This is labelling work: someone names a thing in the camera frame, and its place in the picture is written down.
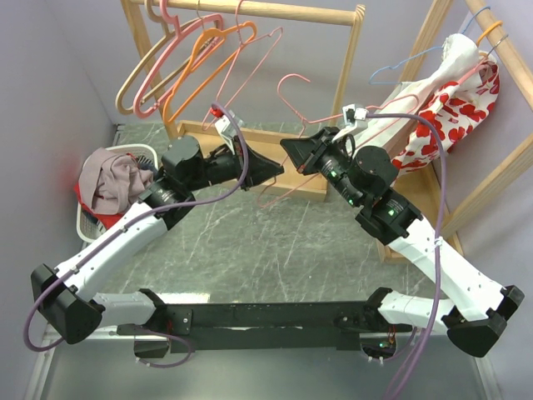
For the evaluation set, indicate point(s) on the black base bar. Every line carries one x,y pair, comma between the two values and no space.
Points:
248,326

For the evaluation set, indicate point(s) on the white perforated plastic basket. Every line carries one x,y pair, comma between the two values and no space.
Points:
87,226

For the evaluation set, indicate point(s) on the red floral white dress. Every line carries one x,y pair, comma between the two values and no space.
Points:
455,110

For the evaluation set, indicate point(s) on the white garment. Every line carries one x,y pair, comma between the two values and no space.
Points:
459,55

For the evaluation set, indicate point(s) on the red top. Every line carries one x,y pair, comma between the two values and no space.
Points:
106,220

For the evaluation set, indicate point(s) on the blue wire hanger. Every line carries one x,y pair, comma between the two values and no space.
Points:
372,79

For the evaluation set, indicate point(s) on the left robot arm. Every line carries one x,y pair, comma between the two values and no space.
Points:
69,295

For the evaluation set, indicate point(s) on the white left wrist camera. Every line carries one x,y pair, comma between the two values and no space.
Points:
224,128

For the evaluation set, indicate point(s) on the mauve pink top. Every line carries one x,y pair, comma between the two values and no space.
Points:
110,182

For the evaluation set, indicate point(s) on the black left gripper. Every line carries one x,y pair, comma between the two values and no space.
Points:
260,168

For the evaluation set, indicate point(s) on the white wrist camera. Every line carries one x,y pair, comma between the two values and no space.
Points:
355,121
224,128

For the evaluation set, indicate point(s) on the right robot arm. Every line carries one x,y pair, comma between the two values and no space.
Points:
476,309

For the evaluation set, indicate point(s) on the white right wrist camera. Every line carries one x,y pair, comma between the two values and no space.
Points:
355,121

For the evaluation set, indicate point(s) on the aluminium rail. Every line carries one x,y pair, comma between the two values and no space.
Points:
256,350

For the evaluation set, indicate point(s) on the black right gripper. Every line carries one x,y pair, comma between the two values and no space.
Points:
306,152

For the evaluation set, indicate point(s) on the orange hanger hook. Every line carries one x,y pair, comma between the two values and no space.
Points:
488,31

